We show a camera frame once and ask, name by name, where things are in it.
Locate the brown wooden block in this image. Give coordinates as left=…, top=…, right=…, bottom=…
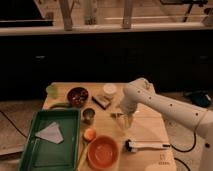
left=92, top=95, right=111, bottom=110

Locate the green plastic tray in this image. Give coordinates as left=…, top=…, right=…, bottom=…
left=18, top=108, right=80, bottom=171

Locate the dark bowl with food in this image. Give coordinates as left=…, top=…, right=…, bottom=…
left=67, top=87, right=89, bottom=108

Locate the orange round fruit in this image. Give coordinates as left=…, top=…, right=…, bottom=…
left=83, top=128, right=96, bottom=142

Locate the grey folded cloth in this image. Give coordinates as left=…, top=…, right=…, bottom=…
left=35, top=122, right=63, bottom=144

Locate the green plastic cup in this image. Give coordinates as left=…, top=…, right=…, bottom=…
left=46, top=85, right=58, bottom=99

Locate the white cup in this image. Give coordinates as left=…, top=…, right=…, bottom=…
left=103, top=83, right=117, bottom=99

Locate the metal fork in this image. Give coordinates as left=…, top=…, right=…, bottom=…
left=110, top=113, right=124, bottom=119

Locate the yellow wooden spoon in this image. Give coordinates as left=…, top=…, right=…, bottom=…
left=76, top=141, right=88, bottom=171

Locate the black power cable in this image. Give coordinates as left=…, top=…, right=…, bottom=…
left=170, top=131, right=198, bottom=171

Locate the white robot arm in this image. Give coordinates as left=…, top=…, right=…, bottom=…
left=120, top=78, right=213, bottom=171

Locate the black cable on left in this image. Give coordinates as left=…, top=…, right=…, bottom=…
left=0, top=109, right=28, bottom=139

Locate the orange bowl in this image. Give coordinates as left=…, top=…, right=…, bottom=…
left=87, top=135, right=119, bottom=171

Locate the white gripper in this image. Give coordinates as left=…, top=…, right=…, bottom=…
left=119, top=96, right=137, bottom=129

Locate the small metal cup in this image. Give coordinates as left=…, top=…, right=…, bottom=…
left=83, top=108, right=95, bottom=124

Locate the white dish brush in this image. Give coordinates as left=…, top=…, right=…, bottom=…
left=125, top=139, right=171, bottom=153

